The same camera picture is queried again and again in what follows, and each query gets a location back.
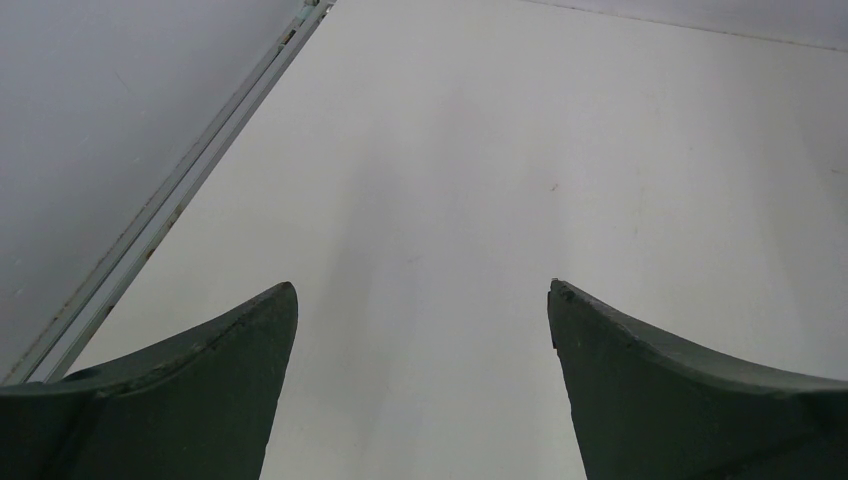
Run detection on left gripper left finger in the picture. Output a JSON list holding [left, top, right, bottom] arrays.
[[1, 282, 298, 479]]

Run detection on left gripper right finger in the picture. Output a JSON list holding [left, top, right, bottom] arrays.
[[547, 279, 847, 479]]

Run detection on left aluminium frame rail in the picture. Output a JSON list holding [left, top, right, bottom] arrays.
[[1, 1, 329, 384]]

